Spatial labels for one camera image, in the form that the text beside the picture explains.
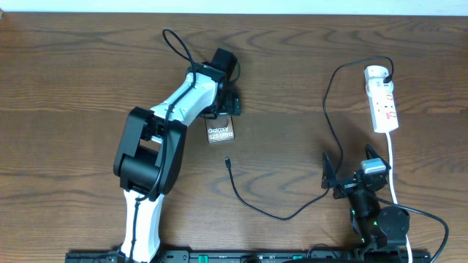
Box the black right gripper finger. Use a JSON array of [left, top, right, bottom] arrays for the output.
[[365, 144, 390, 170], [321, 153, 336, 189]]

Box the black USB charging cable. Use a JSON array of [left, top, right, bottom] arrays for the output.
[[224, 56, 395, 221]]

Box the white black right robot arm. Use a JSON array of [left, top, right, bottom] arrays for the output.
[[321, 145, 410, 250]]

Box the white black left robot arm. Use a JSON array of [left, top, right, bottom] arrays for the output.
[[113, 48, 241, 262]]

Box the white power strip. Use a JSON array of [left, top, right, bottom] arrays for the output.
[[366, 78, 399, 134]]

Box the white power strip cord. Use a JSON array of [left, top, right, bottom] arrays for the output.
[[385, 131, 413, 263]]

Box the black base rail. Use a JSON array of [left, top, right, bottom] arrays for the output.
[[64, 247, 431, 263]]

